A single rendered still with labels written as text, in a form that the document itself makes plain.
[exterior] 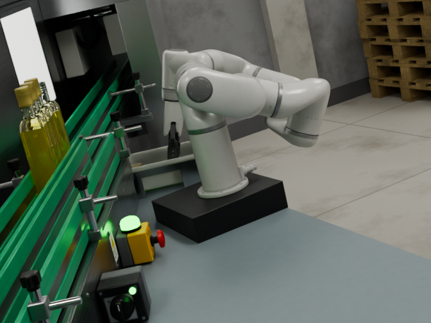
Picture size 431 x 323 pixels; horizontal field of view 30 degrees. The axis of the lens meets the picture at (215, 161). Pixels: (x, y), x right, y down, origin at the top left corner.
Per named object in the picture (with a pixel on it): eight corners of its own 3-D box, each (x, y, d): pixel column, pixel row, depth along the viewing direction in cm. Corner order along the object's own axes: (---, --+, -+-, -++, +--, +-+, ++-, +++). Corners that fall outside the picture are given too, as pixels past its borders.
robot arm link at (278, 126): (245, 69, 198) (230, 126, 202) (324, 93, 191) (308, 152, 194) (268, 66, 213) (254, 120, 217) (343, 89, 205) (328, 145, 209)
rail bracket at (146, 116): (122, 140, 284) (105, 78, 278) (168, 129, 283) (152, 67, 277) (120, 143, 279) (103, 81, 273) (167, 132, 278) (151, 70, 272)
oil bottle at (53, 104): (58, 179, 211) (36, 101, 205) (79, 174, 211) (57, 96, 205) (54, 186, 205) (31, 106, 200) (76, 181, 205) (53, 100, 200)
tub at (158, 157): (131, 182, 240) (124, 154, 237) (204, 166, 238) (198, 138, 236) (126, 200, 223) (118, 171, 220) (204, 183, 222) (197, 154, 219)
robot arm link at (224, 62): (248, 101, 208) (178, 79, 215) (267, 93, 219) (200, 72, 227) (255, 70, 205) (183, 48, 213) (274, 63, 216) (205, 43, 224)
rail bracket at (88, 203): (92, 238, 161) (74, 175, 157) (127, 230, 161) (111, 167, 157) (89, 245, 157) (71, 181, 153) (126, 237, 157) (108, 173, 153)
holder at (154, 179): (114, 188, 240) (108, 163, 238) (204, 168, 238) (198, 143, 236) (108, 206, 223) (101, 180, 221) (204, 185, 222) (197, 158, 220)
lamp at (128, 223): (122, 228, 179) (118, 215, 178) (142, 223, 178) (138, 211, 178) (120, 235, 174) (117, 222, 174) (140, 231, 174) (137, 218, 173)
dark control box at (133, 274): (112, 312, 155) (101, 272, 153) (152, 303, 155) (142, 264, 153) (107, 332, 148) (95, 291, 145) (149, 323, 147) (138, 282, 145)
